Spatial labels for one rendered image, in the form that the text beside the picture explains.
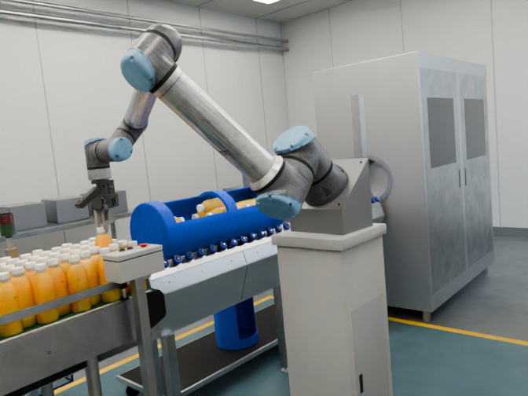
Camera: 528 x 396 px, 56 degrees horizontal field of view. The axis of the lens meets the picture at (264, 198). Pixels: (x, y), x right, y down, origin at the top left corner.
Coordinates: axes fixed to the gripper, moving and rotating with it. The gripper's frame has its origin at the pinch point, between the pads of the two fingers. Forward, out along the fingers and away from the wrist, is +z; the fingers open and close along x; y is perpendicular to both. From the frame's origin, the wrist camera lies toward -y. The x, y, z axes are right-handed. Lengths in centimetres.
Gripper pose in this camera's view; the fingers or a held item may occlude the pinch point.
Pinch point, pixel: (101, 229)
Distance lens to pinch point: 212.9
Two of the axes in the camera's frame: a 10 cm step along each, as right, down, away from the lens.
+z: 0.9, 9.9, 1.0
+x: -7.6, 0.1, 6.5
